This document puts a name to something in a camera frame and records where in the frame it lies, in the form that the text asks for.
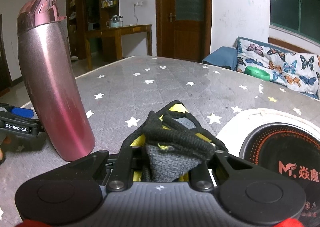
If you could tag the green plastic container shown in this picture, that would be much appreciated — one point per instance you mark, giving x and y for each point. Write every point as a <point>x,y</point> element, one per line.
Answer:
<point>257,73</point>

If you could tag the black yellow cleaning cloth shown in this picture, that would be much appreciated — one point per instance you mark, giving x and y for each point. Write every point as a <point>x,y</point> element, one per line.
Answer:
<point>173,142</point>

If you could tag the light blue electric kettle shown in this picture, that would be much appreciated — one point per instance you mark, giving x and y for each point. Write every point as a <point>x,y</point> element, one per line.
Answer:
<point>115,22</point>

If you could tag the pink metal water bottle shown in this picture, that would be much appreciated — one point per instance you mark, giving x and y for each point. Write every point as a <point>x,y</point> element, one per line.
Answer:
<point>45,65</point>

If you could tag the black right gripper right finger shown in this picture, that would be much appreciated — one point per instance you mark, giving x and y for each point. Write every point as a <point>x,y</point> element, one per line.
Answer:
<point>248,192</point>

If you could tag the dark window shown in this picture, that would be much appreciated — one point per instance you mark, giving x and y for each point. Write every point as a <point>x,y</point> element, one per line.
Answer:
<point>298,16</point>

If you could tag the person's left hand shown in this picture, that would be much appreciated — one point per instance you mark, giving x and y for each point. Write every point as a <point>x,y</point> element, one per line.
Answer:
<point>4,140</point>

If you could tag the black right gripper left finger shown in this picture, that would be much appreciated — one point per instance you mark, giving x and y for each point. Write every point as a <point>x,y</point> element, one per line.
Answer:
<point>72,192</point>

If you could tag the butterfly pattern pillow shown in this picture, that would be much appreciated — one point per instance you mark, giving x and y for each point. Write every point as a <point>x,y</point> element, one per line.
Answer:
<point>296,71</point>

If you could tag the brown wooden door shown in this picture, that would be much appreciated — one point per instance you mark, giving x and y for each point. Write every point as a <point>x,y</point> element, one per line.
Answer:
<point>183,28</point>

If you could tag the brown wooden side table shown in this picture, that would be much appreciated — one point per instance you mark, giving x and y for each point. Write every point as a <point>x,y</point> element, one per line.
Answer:
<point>117,33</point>

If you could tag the blue cushion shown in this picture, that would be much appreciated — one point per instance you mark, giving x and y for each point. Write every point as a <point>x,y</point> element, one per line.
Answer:
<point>225,57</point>

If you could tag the white black induction cooker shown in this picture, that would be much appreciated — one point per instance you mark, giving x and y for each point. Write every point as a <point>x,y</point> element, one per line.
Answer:
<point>283,143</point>

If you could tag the dark wooden shelf cabinet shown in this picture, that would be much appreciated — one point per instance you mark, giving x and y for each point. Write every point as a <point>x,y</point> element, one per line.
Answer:
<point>84,16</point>

